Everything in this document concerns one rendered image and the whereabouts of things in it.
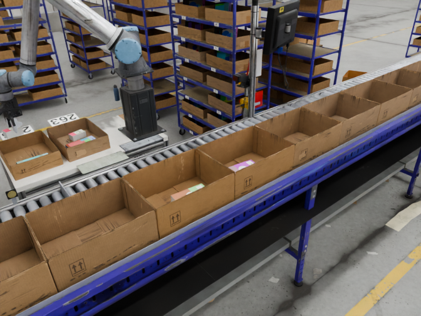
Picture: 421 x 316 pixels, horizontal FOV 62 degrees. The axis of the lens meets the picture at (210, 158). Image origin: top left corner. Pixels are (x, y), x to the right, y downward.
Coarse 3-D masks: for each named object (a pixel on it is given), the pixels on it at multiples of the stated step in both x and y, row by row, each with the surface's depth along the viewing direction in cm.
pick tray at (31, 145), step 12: (36, 132) 238; (0, 144) 226; (12, 144) 231; (24, 144) 236; (36, 144) 241; (48, 144) 234; (12, 156) 227; (24, 156) 226; (48, 156) 210; (60, 156) 215; (12, 168) 200; (24, 168) 204; (36, 168) 209; (48, 168) 213
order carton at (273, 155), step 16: (256, 128) 190; (208, 144) 175; (224, 144) 183; (240, 144) 190; (256, 144) 194; (272, 144) 184; (288, 144) 175; (224, 160) 187; (240, 160) 190; (256, 160) 190; (272, 160) 164; (288, 160) 173; (240, 176) 154; (256, 176) 162; (272, 176) 170; (240, 192) 159
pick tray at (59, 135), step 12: (84, 120) 256; (48, 132) 238; (60, 132) 248; (96, 132) 247; (60, 144) 222; (84, 144) 222; (96, 144) 228; (108, 144) 233; (72, 156) 220; (84, 156) 225
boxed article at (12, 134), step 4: (8, 128) 220; (12, 128) 219; (20, 128) 220; (4, 132) 215; (8, 132) 215; (12, 132) 217; (20, 132) 221; (4, 136) 218; (8, 136) 216; (12, 136) 218
